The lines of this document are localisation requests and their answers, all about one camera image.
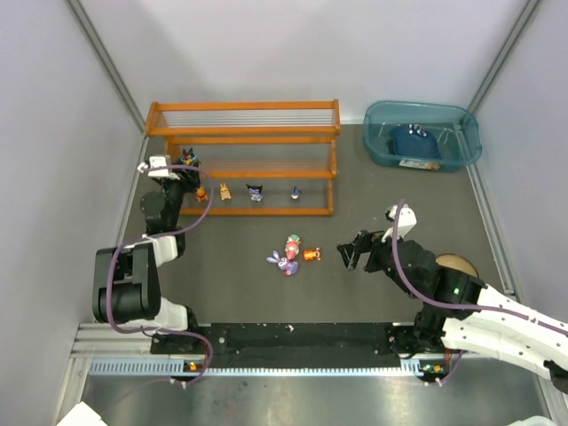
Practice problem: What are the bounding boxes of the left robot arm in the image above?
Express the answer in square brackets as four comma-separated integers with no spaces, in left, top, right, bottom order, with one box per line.
[92,160,201,332]

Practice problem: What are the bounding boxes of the red green carrot toy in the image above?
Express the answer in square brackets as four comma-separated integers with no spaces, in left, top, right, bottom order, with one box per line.
[285,234,301,261]

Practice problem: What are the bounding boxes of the orange wooden shelf rack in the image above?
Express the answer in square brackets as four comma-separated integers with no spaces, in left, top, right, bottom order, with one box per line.
[145,99,341,217]

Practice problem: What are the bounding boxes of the purple bunny toy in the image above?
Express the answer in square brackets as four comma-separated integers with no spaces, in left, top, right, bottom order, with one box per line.
[266,250,298,276]

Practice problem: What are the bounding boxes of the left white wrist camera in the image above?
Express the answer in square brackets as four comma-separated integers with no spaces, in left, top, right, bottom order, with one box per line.
[137,154,171,179]

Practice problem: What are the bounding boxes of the orange rabbit toy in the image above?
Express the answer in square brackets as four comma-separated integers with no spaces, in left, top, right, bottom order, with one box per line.
[219,183,232,201]

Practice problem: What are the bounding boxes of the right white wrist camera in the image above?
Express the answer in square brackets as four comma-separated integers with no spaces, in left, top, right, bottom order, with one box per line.
[382,203,417,242]

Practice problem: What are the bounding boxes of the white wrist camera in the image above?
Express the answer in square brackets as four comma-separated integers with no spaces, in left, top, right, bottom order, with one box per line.
[137,154,171,179]
[382,203,417,242]

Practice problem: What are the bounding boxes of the black purple cat toy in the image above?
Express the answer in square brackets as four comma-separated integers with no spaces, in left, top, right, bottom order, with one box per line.
[246,184,264,202]

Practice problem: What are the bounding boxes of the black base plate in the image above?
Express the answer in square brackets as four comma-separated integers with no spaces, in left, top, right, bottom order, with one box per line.
[149,321,469,368]

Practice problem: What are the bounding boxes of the grey slotted cable duct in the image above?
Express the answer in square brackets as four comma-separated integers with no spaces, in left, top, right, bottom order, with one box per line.
[89,359,423,377]

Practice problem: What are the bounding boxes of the yellow bear toy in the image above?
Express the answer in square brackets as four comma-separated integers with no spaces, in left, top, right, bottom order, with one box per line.
[195,186,209,202]

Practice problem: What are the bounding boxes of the label card in tub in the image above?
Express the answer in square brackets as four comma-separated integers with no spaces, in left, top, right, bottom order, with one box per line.
[398,159,441,170]

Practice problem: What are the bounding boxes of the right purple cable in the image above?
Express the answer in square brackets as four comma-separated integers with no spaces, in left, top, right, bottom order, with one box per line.
[392,198,568,386]

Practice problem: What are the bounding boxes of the orange tiger toy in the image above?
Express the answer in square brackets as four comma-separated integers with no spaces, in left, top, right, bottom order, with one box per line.
[303,248,321,262]

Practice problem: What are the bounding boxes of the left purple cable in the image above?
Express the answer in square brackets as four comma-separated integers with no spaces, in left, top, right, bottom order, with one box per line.
[105,164,217,386]

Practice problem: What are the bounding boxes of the small blue shark toy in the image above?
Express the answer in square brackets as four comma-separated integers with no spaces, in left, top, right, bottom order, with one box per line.
[290,186,302,200]

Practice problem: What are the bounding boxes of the teal plastic tub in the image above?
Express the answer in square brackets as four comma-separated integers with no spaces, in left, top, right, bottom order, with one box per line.
[362,100,483,172]

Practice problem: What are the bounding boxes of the purple cable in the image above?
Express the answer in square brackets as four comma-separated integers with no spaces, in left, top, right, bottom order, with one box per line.
[392,198,568,386]
[105,164,217,386]

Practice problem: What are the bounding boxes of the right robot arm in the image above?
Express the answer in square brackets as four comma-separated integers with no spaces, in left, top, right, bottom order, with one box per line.
[337,231,567,392]

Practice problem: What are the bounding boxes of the black yellow dog toy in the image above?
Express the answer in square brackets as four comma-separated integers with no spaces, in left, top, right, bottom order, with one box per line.
[179,147,201,168]

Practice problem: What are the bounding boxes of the round wooden disc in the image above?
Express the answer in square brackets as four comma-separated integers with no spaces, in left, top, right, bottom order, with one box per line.
[436,253,479,278]

